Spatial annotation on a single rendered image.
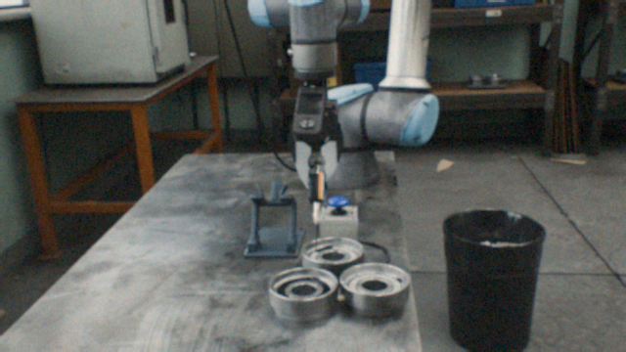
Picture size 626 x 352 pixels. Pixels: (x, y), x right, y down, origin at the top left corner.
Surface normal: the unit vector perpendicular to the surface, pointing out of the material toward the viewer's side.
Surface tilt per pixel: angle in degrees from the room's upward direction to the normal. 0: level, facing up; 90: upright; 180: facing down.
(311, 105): 31
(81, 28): 90
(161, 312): 0
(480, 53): 90
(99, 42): 90
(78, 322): 0
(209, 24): 90
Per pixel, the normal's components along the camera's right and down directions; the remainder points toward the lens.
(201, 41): -0.09, 0.31
